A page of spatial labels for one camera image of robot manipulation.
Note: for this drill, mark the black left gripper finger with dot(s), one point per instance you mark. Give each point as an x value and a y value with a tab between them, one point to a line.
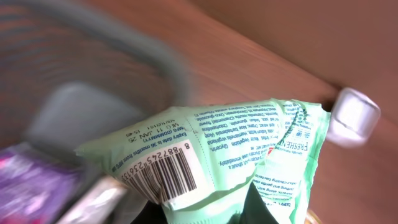
254	211

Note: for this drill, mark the mint green wipes packet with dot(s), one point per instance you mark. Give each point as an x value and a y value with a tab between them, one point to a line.
198	163

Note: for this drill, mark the purple sanitary pad pack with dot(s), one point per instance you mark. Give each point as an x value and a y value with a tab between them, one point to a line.
38	185

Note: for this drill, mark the white barcode scanner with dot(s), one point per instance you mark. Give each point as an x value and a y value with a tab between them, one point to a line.
353	119

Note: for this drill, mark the white packet in basket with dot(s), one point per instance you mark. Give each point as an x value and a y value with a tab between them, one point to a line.
108	201

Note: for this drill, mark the grey plastic mesh basket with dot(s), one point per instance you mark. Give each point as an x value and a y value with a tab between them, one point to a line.
71	72

